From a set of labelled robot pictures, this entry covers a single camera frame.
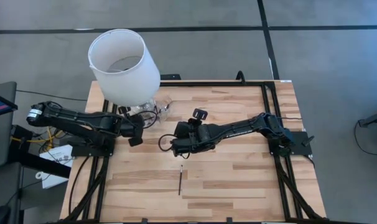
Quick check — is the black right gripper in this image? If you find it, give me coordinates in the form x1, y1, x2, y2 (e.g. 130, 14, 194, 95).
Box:
170, 120, 210, 157

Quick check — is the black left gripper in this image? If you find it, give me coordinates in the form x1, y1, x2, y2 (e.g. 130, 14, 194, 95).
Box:
115, 113, 146, 148

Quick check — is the thin black makeup brush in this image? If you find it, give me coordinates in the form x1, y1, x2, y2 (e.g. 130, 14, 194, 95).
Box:
177, 164, 184, 196

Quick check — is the clear acrylic brush organizer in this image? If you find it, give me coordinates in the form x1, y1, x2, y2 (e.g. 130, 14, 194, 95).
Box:
131, 95, 174, 124

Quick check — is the white shade table lamp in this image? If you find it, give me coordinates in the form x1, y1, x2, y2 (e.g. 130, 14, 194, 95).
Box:
88, 28, 162, 110

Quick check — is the white paper box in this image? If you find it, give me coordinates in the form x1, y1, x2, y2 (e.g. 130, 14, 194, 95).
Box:
35, 144, 75, 190

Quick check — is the black monitor stand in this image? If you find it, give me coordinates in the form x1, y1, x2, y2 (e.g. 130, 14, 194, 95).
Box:
7, 124, 72, 179

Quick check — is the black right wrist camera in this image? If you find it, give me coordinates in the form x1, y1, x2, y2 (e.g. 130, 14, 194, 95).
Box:
192, 108, 209, 121

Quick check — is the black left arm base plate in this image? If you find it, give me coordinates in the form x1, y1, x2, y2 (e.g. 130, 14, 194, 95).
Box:
70, 144, 114, 157

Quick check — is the black aluminium table frame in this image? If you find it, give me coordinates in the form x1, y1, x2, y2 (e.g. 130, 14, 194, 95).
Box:
59, 79, 328, 224

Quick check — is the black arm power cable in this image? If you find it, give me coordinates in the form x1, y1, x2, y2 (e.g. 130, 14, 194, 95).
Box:
68, 155, 93, 215

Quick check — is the thin black floor cable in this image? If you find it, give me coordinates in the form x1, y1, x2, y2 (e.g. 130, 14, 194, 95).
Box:
16, 89, 88, 102

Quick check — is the yellow cable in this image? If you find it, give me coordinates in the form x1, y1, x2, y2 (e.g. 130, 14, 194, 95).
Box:
10, 124, 67, 149

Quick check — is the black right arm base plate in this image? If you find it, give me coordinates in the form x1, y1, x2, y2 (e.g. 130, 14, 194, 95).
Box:
267, 130, 314, 156

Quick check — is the black looped floor cable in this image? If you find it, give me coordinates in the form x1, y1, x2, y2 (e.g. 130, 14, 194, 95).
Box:
353, 119, 377, 156

